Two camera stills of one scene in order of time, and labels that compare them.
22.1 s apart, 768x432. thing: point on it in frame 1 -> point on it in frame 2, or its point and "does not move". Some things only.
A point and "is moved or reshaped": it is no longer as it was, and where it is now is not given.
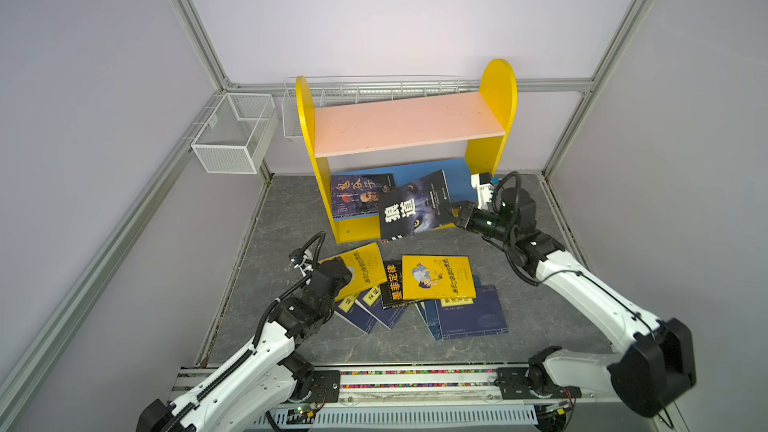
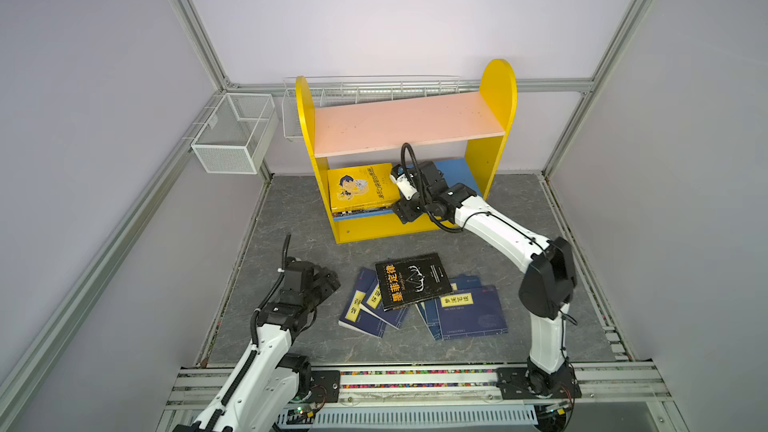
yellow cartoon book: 437,277 -> 363,209
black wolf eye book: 415,206 is moved or reshaped
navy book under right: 429,311 does not move
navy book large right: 467,317 does not move
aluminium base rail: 462,386 does not move
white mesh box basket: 237,133 does not move
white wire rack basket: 341,91 does not move
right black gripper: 467,217 -> 404,210
